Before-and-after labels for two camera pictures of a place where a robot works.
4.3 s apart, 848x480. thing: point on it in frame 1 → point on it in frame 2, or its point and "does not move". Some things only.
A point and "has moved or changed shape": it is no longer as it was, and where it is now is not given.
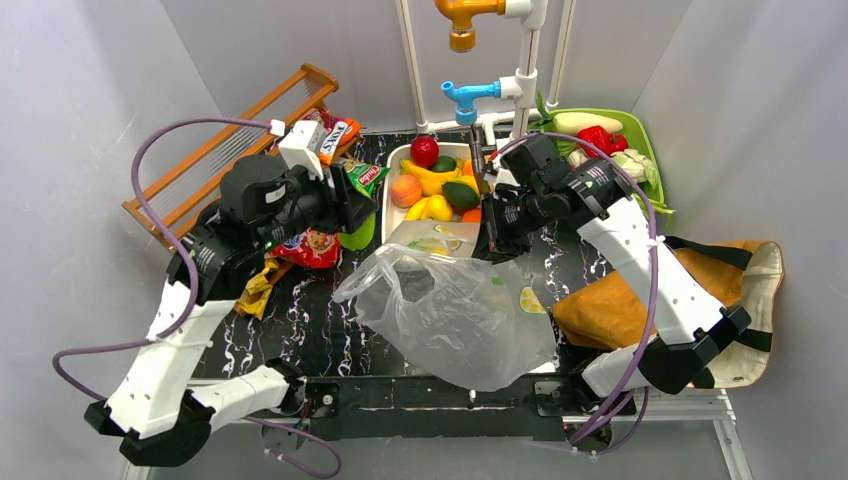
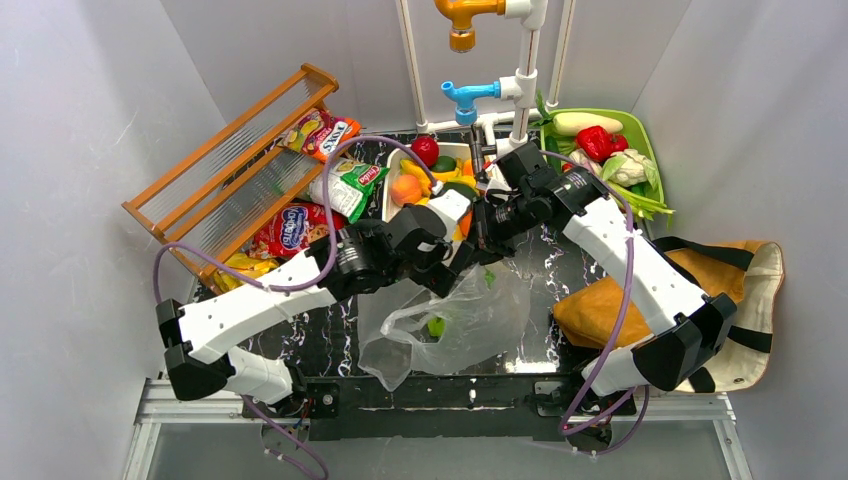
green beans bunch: [656, 205] does not move
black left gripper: [342, 201] → [437, 275]
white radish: [573, 123] does not move
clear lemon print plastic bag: [461, 316] has moved or changed shape
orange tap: [462, 36] does not move
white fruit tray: [392, 213] does not move
